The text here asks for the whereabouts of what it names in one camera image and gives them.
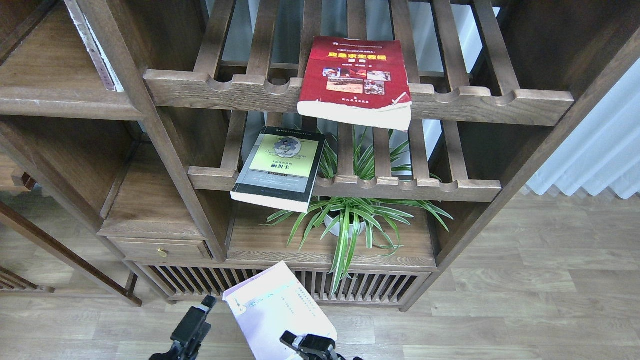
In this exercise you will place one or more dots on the white lavender book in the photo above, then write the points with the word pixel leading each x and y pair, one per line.
pixel 272 302

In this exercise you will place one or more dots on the dark wooden bookshelf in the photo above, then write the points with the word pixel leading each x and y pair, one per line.
pixel 497 86

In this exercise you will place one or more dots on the white plant pot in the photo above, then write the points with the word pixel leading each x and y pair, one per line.
pixel 335 228

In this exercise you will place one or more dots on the green spider plant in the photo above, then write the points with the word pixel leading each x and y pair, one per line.
pixel 371 210

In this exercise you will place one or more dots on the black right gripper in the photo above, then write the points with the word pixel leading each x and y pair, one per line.
pixel 311 347

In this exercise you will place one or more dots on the worn standing book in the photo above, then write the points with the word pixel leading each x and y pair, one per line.
pixel 102 64

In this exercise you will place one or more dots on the brass drawer knob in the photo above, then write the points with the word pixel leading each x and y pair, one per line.
pixel 162 253

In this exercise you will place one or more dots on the black and green book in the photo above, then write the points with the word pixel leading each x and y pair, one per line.
pixel 281 169

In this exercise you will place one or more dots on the red thick book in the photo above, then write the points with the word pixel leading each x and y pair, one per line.
pixel 357 82

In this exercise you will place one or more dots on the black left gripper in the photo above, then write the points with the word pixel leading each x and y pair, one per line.
pixel 190 332

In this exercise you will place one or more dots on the white curtain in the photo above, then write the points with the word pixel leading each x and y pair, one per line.
pixel 603 152

